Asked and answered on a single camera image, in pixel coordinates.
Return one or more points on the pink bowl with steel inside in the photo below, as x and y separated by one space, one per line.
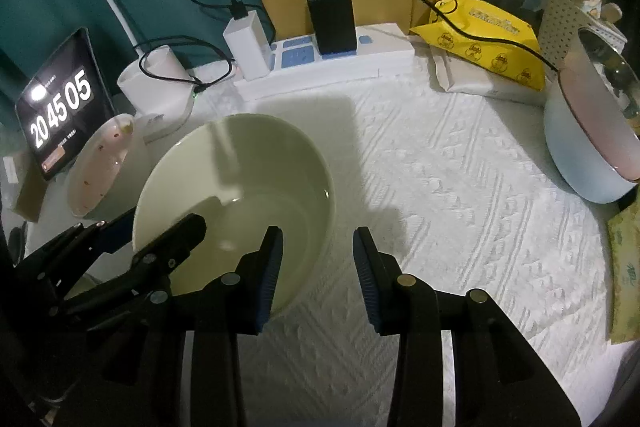
610 67

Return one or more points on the white packet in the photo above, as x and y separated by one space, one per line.
465 77

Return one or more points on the yellow wipes packet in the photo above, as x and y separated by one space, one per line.
490 42

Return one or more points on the white desk lamp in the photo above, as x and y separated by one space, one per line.
150 97

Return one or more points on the light blue bowl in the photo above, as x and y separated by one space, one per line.
575 157

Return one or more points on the tablet showing clock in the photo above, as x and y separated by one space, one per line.
65 107

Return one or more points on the white power strip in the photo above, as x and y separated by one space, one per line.
390 52

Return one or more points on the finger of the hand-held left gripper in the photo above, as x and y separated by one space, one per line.
117 232
170 242

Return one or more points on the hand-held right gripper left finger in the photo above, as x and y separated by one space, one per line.
267 282

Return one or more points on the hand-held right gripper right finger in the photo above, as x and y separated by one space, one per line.
367 287

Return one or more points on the cream bowl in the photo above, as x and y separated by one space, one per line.
240 167

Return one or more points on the white charger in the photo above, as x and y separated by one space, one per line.
247 47

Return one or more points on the white textured tablecloth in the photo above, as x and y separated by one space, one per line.
450 207

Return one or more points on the yellow tissue pack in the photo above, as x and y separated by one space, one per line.
625 277

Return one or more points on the white perforated basket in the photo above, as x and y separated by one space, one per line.
555 27

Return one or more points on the cardboard box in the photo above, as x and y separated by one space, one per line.
30 197

